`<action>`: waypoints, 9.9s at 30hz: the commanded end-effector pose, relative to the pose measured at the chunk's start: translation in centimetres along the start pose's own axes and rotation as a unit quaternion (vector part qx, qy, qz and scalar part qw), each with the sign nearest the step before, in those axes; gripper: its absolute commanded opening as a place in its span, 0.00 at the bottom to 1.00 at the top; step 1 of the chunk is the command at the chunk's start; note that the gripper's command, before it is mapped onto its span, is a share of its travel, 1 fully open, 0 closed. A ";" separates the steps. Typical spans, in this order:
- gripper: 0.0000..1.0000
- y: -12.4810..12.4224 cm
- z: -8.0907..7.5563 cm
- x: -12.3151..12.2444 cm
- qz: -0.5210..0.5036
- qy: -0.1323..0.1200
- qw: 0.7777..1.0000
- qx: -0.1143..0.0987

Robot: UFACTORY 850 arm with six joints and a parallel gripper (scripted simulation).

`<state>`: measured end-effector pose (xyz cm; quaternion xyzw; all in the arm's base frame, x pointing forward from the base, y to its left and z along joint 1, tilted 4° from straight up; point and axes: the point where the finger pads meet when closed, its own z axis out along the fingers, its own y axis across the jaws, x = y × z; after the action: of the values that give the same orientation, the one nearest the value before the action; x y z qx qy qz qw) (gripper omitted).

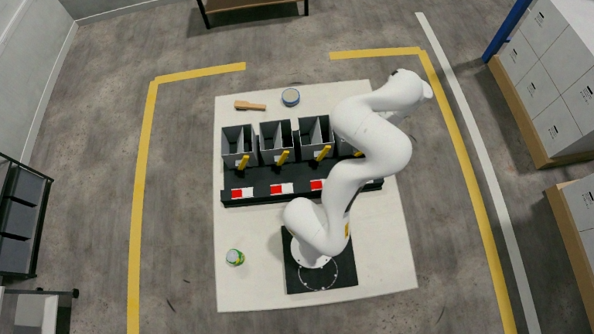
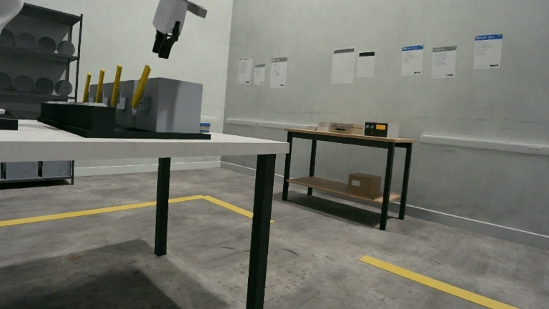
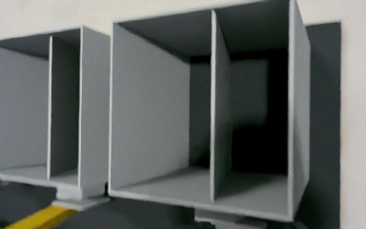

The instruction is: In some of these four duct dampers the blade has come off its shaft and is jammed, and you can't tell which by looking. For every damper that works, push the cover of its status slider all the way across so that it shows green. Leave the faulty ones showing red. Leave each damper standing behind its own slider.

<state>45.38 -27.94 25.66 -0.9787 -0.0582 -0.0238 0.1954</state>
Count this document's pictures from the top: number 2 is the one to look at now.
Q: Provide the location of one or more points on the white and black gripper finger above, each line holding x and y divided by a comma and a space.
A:
168, 43
158, 41

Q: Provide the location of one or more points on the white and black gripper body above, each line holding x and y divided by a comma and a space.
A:
167, 13

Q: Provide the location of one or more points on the small round tin with blue rim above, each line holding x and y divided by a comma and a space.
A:
204, 127

